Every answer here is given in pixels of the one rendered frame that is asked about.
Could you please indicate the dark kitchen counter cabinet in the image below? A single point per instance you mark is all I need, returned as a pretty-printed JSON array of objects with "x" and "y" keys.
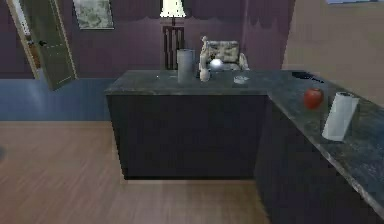
[{"x": 186, "y": 133}]

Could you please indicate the grey cylinder container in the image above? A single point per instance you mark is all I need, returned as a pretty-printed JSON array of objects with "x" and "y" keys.
[{"x": 185, "y": 65}]

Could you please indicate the white ball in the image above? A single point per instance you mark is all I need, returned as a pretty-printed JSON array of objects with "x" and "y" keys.
[{"x": 216, "y": 63}]

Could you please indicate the clear glass bowl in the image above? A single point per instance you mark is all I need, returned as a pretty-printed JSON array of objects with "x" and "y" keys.
[{"x": 241, "y": 79}]

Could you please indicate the patterned beige armchair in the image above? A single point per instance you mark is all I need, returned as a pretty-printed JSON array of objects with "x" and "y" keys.
[{"x": 226, "y": 53}]

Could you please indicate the dark slatted chair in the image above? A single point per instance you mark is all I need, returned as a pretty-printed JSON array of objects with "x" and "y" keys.
[{"x": 173, "y": 46}]

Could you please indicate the black flat object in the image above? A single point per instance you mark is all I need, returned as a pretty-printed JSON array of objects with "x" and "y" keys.
[{"x": 305, "y": 76}]

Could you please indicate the red apple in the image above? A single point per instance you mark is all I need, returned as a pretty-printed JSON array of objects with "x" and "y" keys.
[{"x": 313, "y": 98}]

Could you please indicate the white paper towel roll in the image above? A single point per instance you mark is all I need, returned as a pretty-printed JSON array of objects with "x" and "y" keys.
[{"x": 339, "y": 116}]

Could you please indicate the green room door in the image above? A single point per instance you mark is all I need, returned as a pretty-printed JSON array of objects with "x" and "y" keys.
[{"x": 50, "y": 43}]

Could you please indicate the framed grey wall picture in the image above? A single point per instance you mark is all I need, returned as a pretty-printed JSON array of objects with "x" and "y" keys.
[{"x": 94, "y": 14}]

